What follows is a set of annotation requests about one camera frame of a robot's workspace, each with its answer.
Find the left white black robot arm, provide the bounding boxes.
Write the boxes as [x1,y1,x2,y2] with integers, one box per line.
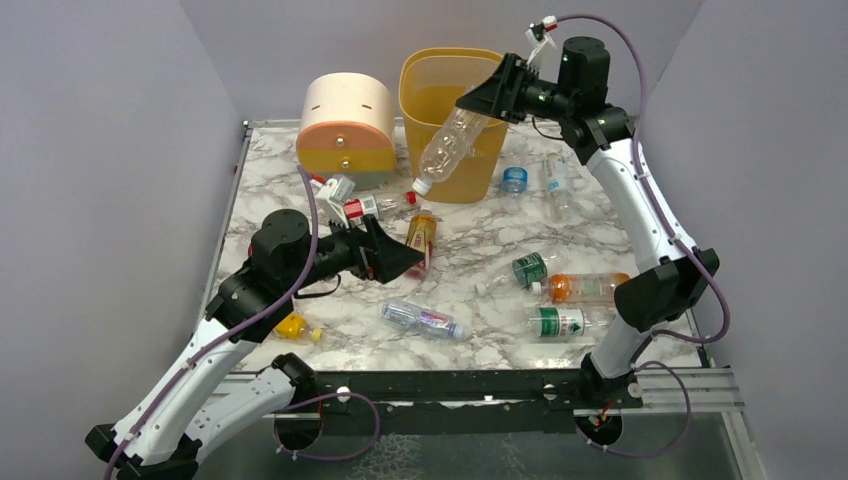
[85,209,423,479]

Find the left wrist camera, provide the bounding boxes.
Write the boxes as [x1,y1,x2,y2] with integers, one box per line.
[310,174,355,228]

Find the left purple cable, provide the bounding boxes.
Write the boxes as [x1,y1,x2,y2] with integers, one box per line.
[102,164,383,480]

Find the small blue tinted water bottle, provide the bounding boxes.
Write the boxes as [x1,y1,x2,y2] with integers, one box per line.
[379,299,470,341]

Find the yellow mesh waste bin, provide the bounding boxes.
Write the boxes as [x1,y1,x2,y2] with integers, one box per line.
[398,47,507,203]

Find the clear bottle red cap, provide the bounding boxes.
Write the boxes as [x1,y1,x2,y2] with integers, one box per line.
[343,191,420,222]

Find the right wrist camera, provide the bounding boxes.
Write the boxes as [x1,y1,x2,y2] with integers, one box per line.
[525,15,558,73]

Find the clear bottle green label angled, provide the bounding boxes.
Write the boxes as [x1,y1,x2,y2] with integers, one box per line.
[474,247,566,295]

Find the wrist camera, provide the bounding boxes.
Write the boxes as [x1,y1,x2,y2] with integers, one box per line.
[525,15,558,73]
[310,174,355,228]

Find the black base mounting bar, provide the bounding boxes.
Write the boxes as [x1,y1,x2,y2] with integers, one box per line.
[180,352,645,439]

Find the orange label clear bottle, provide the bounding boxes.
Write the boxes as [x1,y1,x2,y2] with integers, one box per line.
[530,272,631,305]

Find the gold red drink bottle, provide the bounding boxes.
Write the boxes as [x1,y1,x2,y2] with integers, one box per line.
[405,210,437,280]

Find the round pink yellow drawer box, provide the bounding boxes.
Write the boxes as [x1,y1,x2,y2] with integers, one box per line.
[295,72,396,190]

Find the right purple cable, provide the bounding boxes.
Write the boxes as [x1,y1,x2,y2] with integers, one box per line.
[555,13,733,460]

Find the clear bottle green cestbon label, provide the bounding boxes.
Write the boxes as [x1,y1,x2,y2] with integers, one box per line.
[524,306,616,340]

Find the clear bottle blue label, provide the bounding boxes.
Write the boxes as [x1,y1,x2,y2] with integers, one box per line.
[501,166,528,195]

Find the yellow drink bottle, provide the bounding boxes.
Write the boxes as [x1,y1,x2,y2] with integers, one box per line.
[273,313,323,343]

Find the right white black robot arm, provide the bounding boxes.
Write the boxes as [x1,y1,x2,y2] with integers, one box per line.
[456,37,719,405]

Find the purple cable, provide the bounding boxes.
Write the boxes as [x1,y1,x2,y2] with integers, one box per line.
[555,13,733,460]
[102,164,383,480]

